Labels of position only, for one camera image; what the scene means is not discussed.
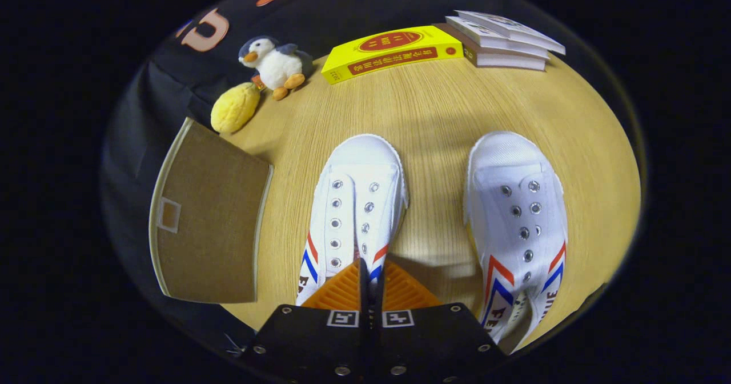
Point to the yellow round plush toy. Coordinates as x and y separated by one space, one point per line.
234 110

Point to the white canvas shoe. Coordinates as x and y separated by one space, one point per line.
354 201
514 201

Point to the penguin plush toy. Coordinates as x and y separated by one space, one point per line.
280 67

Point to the yellow book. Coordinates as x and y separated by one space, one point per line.
394 52

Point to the brown book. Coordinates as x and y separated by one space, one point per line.
508 61

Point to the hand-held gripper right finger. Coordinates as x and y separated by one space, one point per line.
434 344

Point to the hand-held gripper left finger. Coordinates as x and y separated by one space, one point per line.
314 344

